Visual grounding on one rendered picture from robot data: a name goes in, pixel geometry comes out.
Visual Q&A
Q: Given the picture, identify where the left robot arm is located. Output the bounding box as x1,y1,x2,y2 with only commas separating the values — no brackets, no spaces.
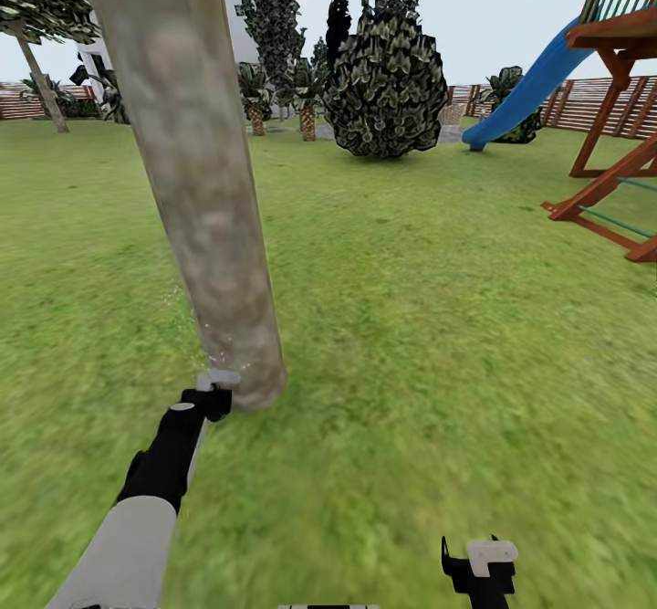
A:
45,369,241,609

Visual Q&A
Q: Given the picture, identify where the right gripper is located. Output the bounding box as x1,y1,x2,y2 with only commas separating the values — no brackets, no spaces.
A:
442,537,515,609

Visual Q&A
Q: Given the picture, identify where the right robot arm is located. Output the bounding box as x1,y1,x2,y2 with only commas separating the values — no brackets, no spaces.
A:
442,537,517,609

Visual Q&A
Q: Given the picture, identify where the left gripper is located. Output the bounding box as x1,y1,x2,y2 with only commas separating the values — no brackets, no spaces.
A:
181,388,232,417

